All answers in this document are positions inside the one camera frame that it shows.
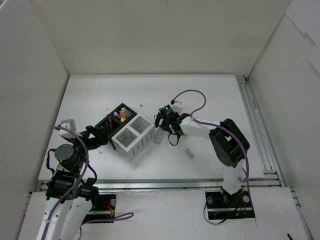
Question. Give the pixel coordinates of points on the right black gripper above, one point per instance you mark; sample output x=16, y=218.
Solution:
x=169, y=121

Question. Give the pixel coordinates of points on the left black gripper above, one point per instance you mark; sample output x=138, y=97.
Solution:
x=92, y=136

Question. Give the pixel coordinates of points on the blue ballpoint pen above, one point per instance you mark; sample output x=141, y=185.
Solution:
x=108, y=121

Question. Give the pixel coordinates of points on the red ballpoint pen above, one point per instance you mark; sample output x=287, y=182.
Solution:
x=110, y=123

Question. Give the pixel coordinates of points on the small clear spray bottle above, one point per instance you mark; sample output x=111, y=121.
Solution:
x=158, y=135

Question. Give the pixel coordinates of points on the purple highlighter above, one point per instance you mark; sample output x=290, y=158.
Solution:
x=117, y=115

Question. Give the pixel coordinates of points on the orange highlighter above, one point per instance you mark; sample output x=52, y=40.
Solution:
x=122, y=113

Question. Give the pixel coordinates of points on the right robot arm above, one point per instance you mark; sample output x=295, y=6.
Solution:
x=230, y=145

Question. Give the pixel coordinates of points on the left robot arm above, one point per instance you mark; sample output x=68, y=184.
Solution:
x=68, y=197

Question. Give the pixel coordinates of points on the black desk organizer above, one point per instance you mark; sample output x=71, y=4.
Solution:
x=117, y=124

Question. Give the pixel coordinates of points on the white desk organizer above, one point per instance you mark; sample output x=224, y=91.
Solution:
x=134, y=137

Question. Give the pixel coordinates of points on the white eraser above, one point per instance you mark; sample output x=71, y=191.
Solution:
x=190, y=154

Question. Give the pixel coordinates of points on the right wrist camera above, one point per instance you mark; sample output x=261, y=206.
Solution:
x=177, y=106

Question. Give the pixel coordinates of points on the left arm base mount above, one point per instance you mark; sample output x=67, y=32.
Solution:
x=103, y=209

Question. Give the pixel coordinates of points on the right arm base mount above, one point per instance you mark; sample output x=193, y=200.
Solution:
x=220, y=206

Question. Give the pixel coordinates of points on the aluminium front rail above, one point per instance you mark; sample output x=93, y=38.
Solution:
x=150, y=183

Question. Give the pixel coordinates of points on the aluminium side rail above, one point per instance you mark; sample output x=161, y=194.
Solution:
x=266, y=154

